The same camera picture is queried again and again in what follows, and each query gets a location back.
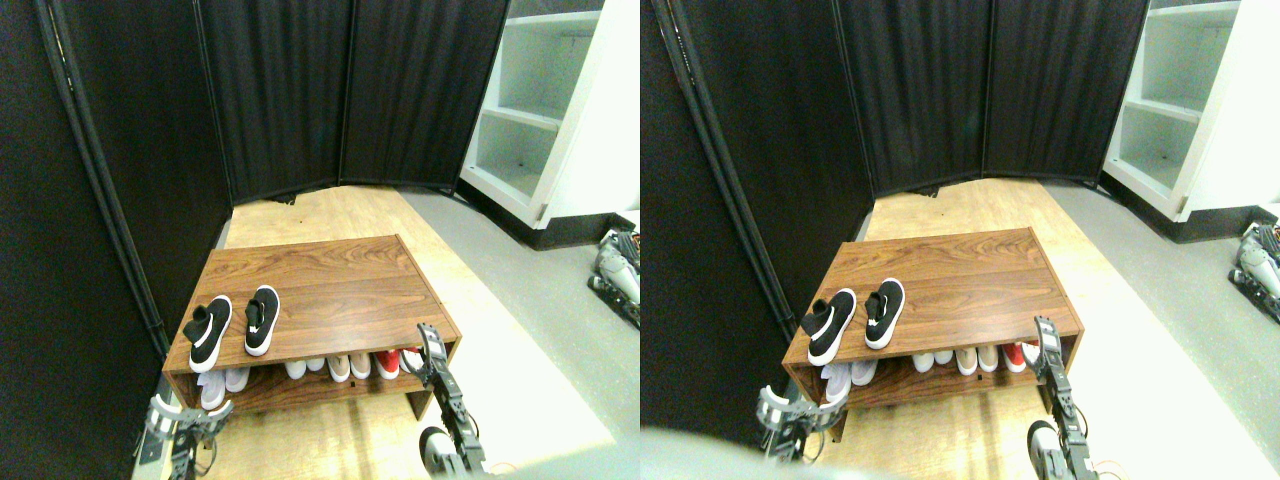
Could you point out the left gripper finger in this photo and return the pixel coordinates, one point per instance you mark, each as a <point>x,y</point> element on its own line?
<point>773,405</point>
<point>163,414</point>
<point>832,408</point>
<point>220,412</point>

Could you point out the black shoe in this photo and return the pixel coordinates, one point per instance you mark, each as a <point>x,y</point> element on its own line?
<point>885,312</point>
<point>210,340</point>
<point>262,320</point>
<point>832,325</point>

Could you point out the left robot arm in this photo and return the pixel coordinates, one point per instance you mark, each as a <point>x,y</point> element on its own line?
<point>185,468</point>
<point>800,456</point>

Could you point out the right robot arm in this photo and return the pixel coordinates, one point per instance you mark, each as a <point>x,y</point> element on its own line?
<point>1045,450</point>
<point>436,452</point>

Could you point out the grey curtain stand foot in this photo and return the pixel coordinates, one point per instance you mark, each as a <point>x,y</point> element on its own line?
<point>146,445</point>

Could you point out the red shoe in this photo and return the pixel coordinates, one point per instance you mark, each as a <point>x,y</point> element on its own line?
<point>1014,356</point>
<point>407,361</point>
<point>387,364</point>

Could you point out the beige shoe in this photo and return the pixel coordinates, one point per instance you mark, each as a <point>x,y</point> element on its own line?
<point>338,368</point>
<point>966,361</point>
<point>360,365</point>
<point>988,358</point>

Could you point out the brown shoe rack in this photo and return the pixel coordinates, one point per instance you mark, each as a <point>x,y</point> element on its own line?
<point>960,285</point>
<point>340,290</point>

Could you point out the black curtain stand pole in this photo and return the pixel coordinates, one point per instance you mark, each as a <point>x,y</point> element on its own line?
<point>713,130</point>
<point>90,130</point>

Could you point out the white shelf unit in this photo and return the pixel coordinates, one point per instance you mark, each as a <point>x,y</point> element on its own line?
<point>605,120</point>
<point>1240,110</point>

